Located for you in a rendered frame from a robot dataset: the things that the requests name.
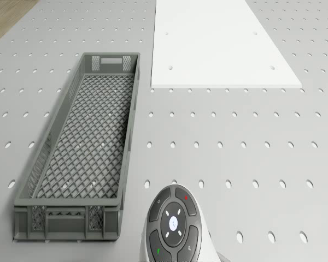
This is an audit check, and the white board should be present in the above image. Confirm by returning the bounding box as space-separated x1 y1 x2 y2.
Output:
150 0 303 90

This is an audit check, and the dark grey basket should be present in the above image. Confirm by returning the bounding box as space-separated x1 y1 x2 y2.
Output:
13 52 141 243

